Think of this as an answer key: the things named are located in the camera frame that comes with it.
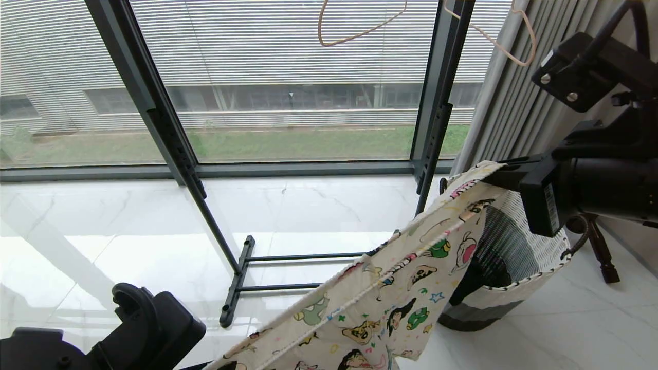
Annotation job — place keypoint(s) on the black garment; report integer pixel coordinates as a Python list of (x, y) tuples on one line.
[(465, 288)]

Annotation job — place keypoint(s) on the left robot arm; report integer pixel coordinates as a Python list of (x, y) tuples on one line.
[(36, 352)]

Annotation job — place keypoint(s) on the pink clothes hanger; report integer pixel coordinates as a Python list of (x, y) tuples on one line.
[(483, 35), (320, 31)]

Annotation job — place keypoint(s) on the dark brown wooden stand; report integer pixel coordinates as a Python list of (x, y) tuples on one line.
[(599, 246)]

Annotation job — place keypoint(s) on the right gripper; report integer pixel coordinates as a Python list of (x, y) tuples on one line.
[(534, 205)]

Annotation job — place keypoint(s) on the white laundry basket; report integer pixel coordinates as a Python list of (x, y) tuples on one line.
[(534, 257)]

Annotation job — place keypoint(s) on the cream printed garment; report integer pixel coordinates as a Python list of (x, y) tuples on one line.
[(390, 288)]

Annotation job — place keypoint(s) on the window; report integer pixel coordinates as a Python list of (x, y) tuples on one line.
[(128, 77)]

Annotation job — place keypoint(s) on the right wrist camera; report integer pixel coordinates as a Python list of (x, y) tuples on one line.
[(581, 72)]

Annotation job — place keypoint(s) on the beige curtain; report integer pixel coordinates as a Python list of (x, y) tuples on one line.
[(514, 113)]

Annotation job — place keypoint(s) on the black clothes rack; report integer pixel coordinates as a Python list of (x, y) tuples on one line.
[(234, 285)]

